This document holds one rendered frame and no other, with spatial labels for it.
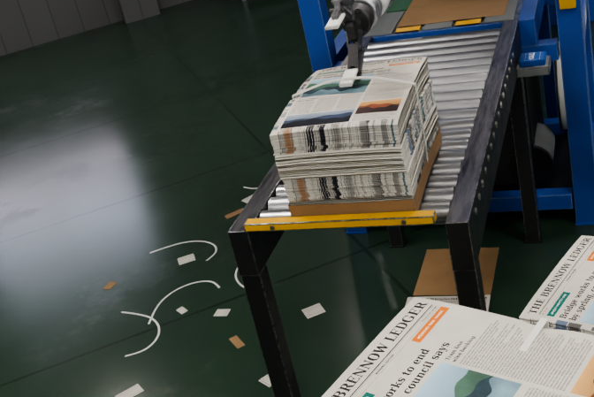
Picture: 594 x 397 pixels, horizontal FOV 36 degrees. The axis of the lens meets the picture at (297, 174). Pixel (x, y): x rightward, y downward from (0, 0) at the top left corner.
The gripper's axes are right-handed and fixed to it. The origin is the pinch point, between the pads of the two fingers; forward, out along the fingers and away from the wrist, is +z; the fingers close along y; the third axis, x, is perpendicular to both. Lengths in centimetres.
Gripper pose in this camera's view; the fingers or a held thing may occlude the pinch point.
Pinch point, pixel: (339, 54)
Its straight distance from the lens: 204.0
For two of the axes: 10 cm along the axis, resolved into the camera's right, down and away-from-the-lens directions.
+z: -2.7, 5.5, -7.9
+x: -9.3, 0.6, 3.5
